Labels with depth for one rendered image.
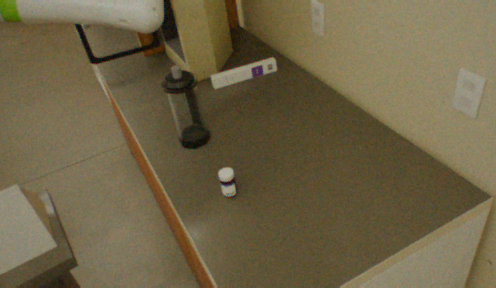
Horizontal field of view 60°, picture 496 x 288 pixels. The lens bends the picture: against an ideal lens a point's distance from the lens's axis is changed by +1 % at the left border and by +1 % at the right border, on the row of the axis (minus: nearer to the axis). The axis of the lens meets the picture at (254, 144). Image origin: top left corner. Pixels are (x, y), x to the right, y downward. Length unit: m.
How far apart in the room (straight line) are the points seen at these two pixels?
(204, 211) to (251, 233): 0.16
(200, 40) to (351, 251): 0.99
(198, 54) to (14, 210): 0.88
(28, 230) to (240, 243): 0.52
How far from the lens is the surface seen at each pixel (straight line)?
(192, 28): 1.64
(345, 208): 1.13
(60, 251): 1.23
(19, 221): 1.17
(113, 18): 1.25
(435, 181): 1.23
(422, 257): 1.15
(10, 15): 1.32
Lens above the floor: 1.78
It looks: 39 degrees down
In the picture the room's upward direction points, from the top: 9 degrees counter-clockwise
